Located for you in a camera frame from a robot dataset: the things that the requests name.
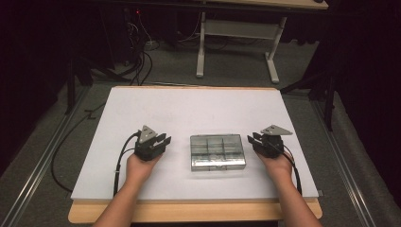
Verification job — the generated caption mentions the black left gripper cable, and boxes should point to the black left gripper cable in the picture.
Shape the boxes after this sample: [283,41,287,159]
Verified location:
[113,131,141,198]

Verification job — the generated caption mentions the metal floor rail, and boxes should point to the metal floor rail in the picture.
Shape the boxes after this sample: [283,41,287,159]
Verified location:
[0,88,89,227]
[310,97,377,227]

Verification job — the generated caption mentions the white metal frame desk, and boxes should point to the white metal frame desk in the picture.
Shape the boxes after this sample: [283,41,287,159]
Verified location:
[176,0,329,84]

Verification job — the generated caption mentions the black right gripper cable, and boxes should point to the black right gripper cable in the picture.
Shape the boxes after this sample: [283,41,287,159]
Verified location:
[282,145,304,197]

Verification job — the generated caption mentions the wooden table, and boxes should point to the wooden table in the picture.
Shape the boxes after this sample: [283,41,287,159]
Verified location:
[68,84,323,225]

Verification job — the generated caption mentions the person's right hand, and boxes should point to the person's right hand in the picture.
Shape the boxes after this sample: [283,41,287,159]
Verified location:
[256,150,296,187]

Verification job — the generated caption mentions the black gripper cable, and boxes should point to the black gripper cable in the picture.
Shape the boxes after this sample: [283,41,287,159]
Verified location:
[113,131,141,198]
[282,145,304,197]

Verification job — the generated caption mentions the person's left hand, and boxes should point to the person's left hand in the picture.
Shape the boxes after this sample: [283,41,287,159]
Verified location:
[126,152,164,187]

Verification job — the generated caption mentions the bundle of floor cables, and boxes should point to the bundle of floor cables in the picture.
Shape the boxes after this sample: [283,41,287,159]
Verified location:
[126,9,155,86]

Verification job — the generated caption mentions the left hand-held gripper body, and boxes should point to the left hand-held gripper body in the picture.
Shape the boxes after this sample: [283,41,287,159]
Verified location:
[133,125,168,163]

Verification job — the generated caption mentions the dark equipment with red light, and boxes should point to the dark equipment with red light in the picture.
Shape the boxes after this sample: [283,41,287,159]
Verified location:
[100,6,148,69]

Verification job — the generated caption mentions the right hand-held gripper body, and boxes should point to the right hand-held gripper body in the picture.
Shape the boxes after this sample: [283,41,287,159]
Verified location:
[256,125,294,160]

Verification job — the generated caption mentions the black stand legs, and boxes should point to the black stand legs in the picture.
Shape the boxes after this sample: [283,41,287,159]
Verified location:
[64,56,127,116]
[279,69,337,131]

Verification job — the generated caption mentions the clear plastic compartment box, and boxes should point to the clear plastic compartment box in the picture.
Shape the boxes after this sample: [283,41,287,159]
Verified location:
[189,133,248,172]

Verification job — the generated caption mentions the black floor cable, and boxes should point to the black floor cable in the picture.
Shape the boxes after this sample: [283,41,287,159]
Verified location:
[50,103,107,193]

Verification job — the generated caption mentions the white table cover sheet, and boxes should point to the white table cover sheet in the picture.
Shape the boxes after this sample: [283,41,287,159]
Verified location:
[70,86,320,201]

